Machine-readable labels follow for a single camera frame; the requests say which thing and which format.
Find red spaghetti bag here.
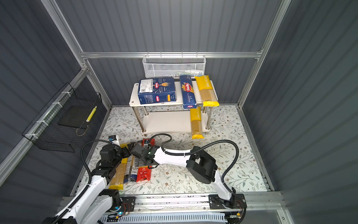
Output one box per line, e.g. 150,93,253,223
136,139,155,183

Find dark blue Barilla box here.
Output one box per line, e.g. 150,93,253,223
138,77,176,105

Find yellow Pasta Time bag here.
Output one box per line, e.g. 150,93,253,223
190,107,204,140
195,75,220,107

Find blue Barilla spaghetti box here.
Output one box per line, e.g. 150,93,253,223
180,75,197,109

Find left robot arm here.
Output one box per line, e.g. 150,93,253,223
43,141,130,224

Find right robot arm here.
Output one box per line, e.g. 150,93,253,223
130,144,246,210

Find white two-tier shelf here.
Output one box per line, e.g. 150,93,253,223
128,80,219,136

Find clear blue spaghetti bag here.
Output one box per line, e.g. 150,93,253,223
124,155,139,183

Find yellow spaghetti bag far left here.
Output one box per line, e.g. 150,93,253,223
109,157,129,190

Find yellow tag in basket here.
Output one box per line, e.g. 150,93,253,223
86,106,97,123

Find floral table mat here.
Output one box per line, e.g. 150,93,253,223
89,105,267,195

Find items in white basket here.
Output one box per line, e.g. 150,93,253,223
162,70,205,77

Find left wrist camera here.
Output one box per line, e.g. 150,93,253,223
108,135,120,146

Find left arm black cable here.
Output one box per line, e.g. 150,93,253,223
50,139,121,224

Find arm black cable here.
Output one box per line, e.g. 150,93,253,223
50,139,121,224
148,133,240,184

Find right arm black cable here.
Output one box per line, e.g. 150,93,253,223
148,133,240,184

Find black wire basket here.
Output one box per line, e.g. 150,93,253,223
22,85,102,153

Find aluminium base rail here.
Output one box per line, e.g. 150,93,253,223
55,193,283,216

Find white wire mesh basket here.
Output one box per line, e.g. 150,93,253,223
142,55,207,78

